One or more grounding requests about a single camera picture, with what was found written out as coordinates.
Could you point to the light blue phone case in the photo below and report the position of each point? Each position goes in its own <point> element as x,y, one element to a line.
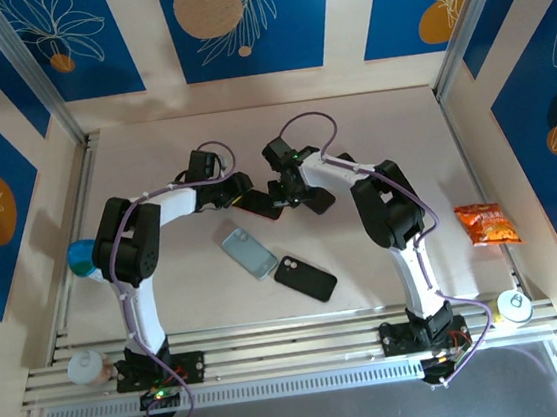
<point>248,254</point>

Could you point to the black phone case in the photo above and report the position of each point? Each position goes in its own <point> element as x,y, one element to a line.
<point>307,281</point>

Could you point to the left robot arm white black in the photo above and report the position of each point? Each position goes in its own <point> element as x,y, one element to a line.
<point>132,245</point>

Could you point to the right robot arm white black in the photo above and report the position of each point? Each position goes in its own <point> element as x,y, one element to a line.
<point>400,215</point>

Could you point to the orange chip bag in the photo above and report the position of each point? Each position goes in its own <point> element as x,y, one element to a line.
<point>489,225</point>

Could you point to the white lid brown can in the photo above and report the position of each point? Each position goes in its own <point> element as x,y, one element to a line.
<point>82,366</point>

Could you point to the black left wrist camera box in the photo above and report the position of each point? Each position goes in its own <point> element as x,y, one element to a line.
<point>203,166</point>

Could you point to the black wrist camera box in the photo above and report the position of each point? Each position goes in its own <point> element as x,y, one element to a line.
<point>203,166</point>
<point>279,152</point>

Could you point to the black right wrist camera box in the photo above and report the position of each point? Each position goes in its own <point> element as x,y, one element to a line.
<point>279,152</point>

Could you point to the aluminium front rail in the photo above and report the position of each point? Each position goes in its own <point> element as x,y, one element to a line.
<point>283,341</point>

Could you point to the aluminium side rail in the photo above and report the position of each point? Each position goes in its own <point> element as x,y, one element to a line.
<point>470,171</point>
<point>77,211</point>

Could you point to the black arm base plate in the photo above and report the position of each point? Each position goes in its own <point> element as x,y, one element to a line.
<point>394,338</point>
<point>191,367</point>

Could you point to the aluminium frame post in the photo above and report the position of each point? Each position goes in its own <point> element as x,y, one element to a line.
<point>33,70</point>
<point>466,21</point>

